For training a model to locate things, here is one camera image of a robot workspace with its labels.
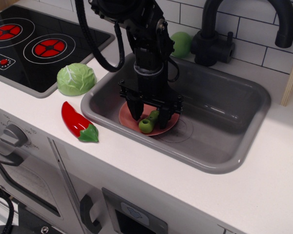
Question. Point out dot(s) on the red toy chili pepper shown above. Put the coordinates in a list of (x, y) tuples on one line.
[(78, 125)]

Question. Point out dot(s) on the grey oven knob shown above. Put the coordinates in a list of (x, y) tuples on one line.
[(13, 136)]

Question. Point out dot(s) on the green toy vegetable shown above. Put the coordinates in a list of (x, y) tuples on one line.
[(182, 44)]

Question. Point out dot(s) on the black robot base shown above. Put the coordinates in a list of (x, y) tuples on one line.
[(21, 221)]

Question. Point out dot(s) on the pink plate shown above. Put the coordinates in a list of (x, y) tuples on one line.
[(126, 120)]

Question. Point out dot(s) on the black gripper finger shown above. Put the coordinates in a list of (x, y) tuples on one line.
[(165, 114), (135, 106)]

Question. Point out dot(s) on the toy oven door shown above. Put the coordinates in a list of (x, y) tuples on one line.
[(36, 180)]

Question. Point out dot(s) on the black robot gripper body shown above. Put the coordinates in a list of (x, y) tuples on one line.
[(151, 88)]

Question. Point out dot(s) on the grey oven door handle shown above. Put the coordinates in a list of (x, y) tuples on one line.
[(8, 156)]

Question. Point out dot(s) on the black toy stove top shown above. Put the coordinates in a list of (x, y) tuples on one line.
[(35, 46)]

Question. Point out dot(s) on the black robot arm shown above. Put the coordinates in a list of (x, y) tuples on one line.
[(147, 34)]

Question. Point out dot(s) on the green handled grey spatula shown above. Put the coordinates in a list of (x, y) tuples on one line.
[(147, 124)]

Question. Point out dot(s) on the black faucet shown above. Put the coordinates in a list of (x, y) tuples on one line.
[(208, 48)]

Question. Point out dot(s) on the dark grey cabinet handle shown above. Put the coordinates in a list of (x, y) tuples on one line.
[(86, 204)]

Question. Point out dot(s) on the grey sink basin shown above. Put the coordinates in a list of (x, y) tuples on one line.
[(220, 119)]

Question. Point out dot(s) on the green toy cabbage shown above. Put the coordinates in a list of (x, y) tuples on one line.
[(75, 79)]

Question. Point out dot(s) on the grey dishwasher panel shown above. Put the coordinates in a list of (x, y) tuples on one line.
[(127, 218)]

